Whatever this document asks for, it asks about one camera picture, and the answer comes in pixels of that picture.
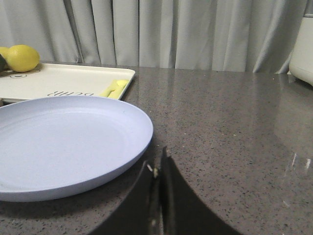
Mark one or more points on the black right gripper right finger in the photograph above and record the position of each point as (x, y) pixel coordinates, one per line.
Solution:
(183, 212)

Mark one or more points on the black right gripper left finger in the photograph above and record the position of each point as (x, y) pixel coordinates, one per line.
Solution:
(138, 214)

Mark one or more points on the light blue round plate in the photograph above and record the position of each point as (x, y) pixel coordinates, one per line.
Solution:
(56, 147)

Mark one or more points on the cream rectangular serving tray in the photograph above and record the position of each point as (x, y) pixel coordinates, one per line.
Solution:
(50, 80)

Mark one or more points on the pale yellow plastic knife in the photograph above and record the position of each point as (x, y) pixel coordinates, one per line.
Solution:
(113, 90)

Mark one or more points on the grey curtain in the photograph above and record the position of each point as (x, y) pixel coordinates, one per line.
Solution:
(220, 35)

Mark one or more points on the white appliance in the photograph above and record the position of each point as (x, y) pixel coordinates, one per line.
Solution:
(301, 63)

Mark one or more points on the yellow lemon right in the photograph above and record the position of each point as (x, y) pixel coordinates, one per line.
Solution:
(22, 58)

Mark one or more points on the yellow lemon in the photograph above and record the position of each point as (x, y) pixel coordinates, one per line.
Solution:
(4, 52)
(22, 58)

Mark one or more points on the dark green avocado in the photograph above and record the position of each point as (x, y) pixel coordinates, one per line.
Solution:
(3, 64)

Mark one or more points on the yellow lemon left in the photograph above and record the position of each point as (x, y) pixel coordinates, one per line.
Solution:
(4, 52)

